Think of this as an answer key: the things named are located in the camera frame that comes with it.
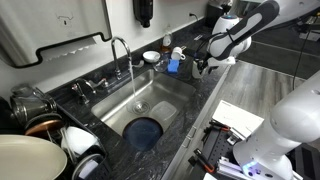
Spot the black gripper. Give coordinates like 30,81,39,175
193,58,208,74

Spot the cream ceramic mug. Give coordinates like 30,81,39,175
192,62,207,79

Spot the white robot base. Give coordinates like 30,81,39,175
233,72,320,180

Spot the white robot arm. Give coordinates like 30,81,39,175
193,0,320,75

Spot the white printed mug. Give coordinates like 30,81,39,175
171,47,186,60

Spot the stainless steel sink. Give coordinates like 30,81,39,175
91,70,196,136

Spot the chrome sink faucet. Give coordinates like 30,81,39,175
110,35,134,81

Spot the blue plate in sink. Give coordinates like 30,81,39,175
122,117,163,151

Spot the blue sponge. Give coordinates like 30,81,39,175
167,59,179,74

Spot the dish soap bottle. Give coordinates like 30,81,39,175
160,26,172,53

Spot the clear glass bowl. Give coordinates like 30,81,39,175
153,54,169,72

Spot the white small bowl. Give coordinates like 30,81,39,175
143,51,160,63

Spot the clear plastic lid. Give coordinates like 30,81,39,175
150,101,177,122

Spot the white paper booklet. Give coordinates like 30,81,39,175
212,100,264,140

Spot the black soap dispenser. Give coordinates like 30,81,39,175
133,0,153,28

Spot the black dish rack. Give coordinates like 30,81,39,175
57,105,111,180

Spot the white bowl in rack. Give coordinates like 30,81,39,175
61,126,98,157

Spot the copper rimmed pan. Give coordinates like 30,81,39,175
25,113,65,137

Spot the steel paper towel dispenser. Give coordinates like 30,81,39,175
0,0,112,68

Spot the cream plate in rack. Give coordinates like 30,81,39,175
0,135,67,180

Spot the chrome faucet side handle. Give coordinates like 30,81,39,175
71,78,109,104

